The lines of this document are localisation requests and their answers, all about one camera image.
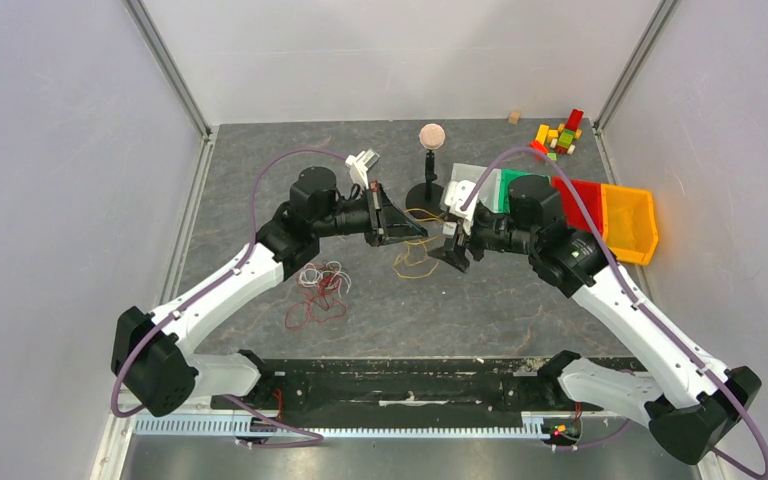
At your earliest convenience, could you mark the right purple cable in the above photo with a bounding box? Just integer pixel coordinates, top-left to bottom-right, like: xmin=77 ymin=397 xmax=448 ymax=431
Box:
xmin=460 ymin=145 xmax=768 ymax=480

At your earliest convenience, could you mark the white plastic bin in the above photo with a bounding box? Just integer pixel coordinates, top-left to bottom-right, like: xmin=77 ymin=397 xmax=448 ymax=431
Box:
xmin=450 ymin=163 xmax=503 ymax=213

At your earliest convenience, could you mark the black stand with pink ball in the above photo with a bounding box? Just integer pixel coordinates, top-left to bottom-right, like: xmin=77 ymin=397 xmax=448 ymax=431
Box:
xmin=405 ymin=123 xmax=445 ymax=219

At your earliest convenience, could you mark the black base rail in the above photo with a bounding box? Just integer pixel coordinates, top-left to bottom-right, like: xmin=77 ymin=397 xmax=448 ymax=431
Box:
xmin=242 ymin=357 xmax=575 ymax=429

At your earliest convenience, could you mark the purple cable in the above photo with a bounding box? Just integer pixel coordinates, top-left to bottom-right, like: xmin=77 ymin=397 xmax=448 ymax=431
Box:
xmin=460 ymin=145 xmax=768 ymax=480
xmin=109 ymin=146 xmax=359 ymax=450

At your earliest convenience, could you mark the red plastic bin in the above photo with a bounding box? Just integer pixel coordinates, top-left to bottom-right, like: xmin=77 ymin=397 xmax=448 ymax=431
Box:
xmin=551 ymin=176 xmax=605 ymax=237

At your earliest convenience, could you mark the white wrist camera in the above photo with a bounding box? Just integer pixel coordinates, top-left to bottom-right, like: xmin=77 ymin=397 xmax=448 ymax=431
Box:
xmin=344 ymin=149 xmax=380 ymax=190
xmin=442 ymin=180 xmax=479 ymax=235

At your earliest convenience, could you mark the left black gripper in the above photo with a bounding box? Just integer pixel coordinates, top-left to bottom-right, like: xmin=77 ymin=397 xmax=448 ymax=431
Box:
xmin=313 ymin=180 xmax=427 ymax=247

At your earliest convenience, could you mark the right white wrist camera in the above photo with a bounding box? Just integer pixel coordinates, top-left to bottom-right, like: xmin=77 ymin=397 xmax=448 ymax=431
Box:
xmin=442 ymin=180 xmax=479 ymax=235

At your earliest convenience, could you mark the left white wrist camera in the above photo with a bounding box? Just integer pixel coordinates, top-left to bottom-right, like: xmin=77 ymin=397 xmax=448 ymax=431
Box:
xmin=344 ymin=149 xmax=380 ymax=190

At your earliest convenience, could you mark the pile of coloured toy blocks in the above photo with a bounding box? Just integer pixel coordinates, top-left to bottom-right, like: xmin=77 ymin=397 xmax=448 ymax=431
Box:
xmin=529 ymin=109 xmax=584 ymax=161

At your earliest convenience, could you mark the yellow brown wire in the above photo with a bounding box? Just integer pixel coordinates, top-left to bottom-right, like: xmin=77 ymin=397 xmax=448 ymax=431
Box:
xmin=391 ymin=207 xmax=448 ymax=280

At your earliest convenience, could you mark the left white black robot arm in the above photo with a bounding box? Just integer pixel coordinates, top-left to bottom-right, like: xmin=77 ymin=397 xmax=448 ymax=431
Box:
xmin=111 ymin=166 xmax=428 ymax=417

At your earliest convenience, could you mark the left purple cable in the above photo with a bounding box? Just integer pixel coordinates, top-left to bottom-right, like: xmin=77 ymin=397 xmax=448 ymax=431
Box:
xmin=109 ymin=146 xmax=359 ymax=450

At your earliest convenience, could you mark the orange plastic bin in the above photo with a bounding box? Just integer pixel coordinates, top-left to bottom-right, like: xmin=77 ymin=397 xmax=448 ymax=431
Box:
xmin=602 ymin=184 xmax=659 ymax=266

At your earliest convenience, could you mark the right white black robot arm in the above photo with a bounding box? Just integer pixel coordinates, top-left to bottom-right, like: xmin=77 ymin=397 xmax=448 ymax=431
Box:
xmin=433 ymin=175 xmax=762 ymax=465

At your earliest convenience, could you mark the green plastic bin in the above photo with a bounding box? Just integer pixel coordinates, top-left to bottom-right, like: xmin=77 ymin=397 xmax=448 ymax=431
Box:
xmin=498 ymin=169 xmax=551 ymax=213

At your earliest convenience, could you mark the coloured wire bundle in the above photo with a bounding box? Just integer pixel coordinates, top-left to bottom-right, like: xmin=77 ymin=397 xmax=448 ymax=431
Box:
xmin=283 ymin=260 xmax=353 ymax=331

